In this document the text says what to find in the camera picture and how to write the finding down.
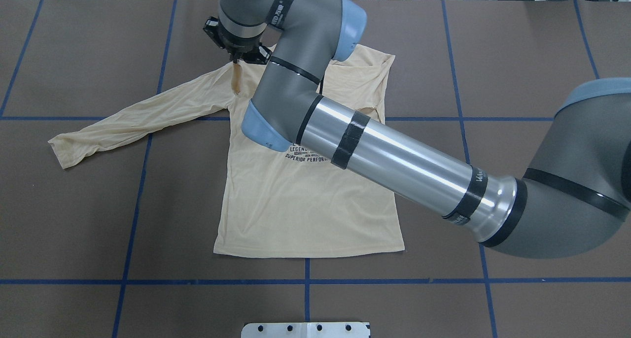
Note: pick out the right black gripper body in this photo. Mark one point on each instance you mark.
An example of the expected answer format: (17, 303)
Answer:
(240, 50)

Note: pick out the beige long-sleeve printed shirt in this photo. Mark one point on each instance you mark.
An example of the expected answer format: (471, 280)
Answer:
(281, 205)

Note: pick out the right silver-grey robot arm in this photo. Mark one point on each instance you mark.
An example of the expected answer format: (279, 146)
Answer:
(574, 196)

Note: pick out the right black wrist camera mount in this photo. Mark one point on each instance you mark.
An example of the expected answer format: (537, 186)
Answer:
(214, 28)

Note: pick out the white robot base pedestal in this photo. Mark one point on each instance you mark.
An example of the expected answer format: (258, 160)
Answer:
(307, 330)

